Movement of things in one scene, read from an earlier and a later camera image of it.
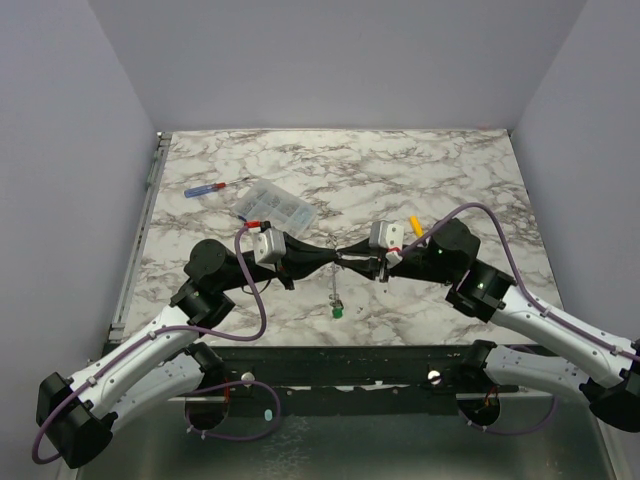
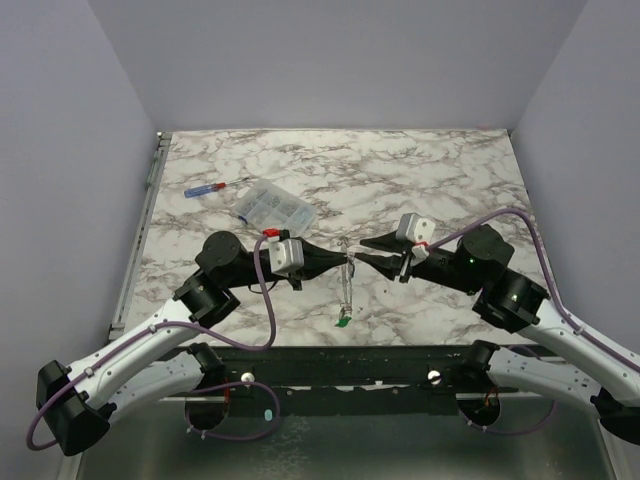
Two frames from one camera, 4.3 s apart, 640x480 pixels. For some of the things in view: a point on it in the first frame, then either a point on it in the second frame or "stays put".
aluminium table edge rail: x=117 y=326 stays put
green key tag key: x=337 y=313 -> x=343 y=323
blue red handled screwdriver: x=208 y=188 stays put
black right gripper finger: x=367 y=267 -> x=390 y=266
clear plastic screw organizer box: x=270 y=203 stays put
